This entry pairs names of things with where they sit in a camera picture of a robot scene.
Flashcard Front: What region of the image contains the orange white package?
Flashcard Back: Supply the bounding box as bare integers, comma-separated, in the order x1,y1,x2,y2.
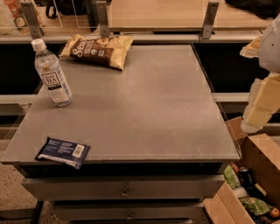
0,0,46,35

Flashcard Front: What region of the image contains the grey metal bracket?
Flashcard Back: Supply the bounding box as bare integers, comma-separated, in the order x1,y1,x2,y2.
200,0,219,39
20,0,44,39
96,1,110,38

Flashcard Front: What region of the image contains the black bag top left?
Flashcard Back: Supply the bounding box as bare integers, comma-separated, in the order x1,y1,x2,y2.
45,0,87,19

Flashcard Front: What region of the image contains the dark soda can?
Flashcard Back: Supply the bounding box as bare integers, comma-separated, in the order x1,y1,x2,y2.
239,167,254,188

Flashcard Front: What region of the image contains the brown cardboard box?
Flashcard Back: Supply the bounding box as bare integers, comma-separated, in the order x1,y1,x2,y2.
204,117,280,224

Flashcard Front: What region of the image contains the grey upper drawer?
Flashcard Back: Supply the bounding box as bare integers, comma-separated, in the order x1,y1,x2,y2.
22,175,224,201

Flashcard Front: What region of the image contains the brown chip bag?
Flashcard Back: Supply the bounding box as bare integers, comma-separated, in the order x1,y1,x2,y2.
59,34,133,70

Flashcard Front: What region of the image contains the grey metal bracket right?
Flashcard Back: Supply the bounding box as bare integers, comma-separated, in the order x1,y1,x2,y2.
200,0,219,39

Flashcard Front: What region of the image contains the black bag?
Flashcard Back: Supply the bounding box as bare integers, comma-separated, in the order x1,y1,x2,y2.
225,0,280,19
45,0,87,19

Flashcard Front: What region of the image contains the grey metal bracket middle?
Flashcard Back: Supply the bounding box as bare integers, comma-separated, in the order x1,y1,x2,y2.
96,1,110,38

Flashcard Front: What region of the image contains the black bag top right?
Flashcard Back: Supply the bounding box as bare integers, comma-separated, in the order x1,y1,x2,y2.
225,0,280,19

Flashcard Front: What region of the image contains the green snack bag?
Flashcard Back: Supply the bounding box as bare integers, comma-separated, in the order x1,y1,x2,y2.
240,197,273,215

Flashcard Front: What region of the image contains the grey drawer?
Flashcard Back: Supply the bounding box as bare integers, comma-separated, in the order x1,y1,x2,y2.
53,202,203,221
22,175,224,201

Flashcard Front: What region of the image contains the light green packet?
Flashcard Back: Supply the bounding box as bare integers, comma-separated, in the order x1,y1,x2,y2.
223,164,241,189

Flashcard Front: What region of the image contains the grey lower drawer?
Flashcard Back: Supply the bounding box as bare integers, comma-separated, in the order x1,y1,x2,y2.
53,202,203,221

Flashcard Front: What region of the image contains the dark blue snack packet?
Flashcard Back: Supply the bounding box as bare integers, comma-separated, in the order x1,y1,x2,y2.
35,137,90,170

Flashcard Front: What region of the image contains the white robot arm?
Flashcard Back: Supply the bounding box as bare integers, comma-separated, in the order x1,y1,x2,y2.
240,15,280,133

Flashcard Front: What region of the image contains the clear plastic tea bottle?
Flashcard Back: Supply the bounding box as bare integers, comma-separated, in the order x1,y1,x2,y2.
31,38,72,107

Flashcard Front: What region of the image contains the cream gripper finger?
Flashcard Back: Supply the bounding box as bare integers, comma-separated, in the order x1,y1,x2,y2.
240,36,262,59
241,73,280,133

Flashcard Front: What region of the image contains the grey metal bracket left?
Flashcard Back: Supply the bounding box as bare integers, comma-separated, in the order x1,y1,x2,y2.
20,0,44,39

